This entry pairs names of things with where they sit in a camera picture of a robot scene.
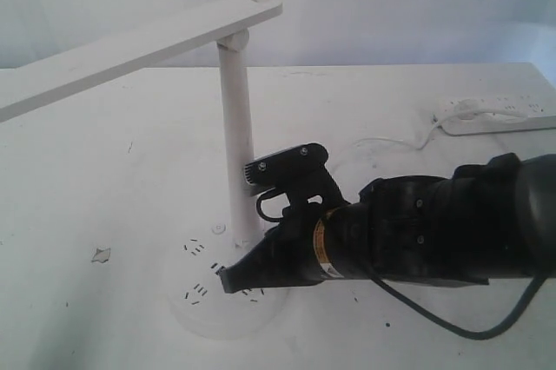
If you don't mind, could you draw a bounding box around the white power cable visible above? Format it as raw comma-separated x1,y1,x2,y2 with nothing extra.
334,109,526,158

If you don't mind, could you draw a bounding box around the grey paper scrap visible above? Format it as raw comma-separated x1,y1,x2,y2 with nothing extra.
91,248,111,264

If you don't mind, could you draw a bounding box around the white power strip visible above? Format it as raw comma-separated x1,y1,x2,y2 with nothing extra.
433,94,555,136

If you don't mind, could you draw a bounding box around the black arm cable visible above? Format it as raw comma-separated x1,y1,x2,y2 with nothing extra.
368,274,548,340

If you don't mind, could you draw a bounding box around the white desk lamp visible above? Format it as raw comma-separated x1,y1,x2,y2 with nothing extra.
1,0,288,340

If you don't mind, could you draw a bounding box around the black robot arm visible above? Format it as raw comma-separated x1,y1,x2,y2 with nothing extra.
218,145,555,294

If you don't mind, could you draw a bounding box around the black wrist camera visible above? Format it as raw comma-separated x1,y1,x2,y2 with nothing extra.
243,142,346,208

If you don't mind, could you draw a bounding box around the white plug in strip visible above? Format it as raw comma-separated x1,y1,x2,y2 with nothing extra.
453,99,479,121

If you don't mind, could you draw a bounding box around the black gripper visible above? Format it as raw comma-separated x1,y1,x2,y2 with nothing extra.
218,199,352,294

